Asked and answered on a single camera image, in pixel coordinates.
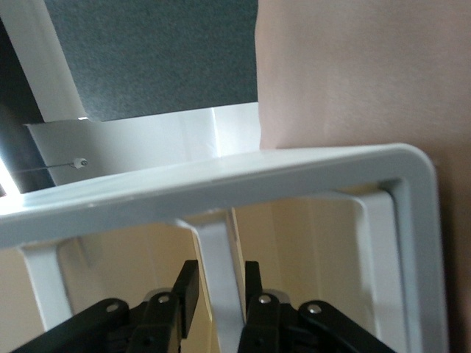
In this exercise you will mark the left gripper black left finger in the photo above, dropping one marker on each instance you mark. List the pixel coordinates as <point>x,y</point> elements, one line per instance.
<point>154,323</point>

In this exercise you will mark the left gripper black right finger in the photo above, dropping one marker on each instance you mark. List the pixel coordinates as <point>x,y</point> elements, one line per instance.
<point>268,327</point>

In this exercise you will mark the white plastic cabinet drawer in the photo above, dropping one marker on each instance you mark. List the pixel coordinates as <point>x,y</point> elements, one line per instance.
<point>379,257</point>

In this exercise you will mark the white drawer cabinet shell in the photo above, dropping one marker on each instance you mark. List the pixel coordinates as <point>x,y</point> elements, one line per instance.
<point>257,173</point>

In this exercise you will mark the large table cover sheet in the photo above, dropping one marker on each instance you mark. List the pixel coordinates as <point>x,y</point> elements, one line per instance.
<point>368,73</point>

